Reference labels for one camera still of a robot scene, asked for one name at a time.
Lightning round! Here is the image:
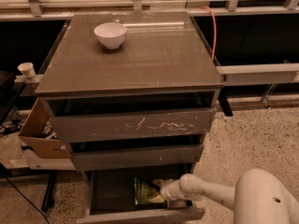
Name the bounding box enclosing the cardboard box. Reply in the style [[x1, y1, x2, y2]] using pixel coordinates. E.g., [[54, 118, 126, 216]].
[[19, 99, 70, 159]]

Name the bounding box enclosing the grey open bottom drawer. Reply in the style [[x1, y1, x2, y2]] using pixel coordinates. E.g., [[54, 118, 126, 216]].
[[77, 164, 205, 224]]

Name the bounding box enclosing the grey middle drawer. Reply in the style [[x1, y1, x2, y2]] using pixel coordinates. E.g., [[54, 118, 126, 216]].
[[72, 145, 203, 171]]

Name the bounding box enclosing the orange cable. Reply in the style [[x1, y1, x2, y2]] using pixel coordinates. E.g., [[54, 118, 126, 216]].
[[201, 5, 218, 62]]

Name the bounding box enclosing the grey drawer cabinet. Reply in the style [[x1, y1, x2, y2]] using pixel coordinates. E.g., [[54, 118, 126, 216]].
[[35, 11, 225, 224]]

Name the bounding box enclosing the black stand leg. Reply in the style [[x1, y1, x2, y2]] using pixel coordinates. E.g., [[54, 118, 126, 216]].
[[41, 171, 57, 212]]

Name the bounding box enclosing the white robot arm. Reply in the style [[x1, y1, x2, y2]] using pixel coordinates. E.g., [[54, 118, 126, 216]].
[[155, 169, 299, 224]]

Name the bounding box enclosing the white paper cup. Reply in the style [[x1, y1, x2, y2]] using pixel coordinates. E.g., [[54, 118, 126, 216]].
[[18, 63, 36, 79]]

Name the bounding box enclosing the grey top drawer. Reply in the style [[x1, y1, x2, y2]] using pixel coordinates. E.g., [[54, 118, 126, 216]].
[[50, 108, 216, 143]]

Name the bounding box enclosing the black floor cable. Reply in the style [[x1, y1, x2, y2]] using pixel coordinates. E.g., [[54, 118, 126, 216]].
[[0, 171, 50, 224]]

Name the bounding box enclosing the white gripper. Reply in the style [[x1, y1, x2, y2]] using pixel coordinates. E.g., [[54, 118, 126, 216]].
[[149, 179, 180, 203]]

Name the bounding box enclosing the grey metal rail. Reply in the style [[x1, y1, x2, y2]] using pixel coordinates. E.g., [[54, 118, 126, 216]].
[[217, 63, 299, 87]]

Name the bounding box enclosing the green jalapeno chip bag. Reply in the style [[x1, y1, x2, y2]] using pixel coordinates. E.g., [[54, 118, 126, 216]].
[[135, 178, 161, 205]]

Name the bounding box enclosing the white ceramic bowl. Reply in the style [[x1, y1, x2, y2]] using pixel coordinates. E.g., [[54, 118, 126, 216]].
[[93, 22, 127, 49]]

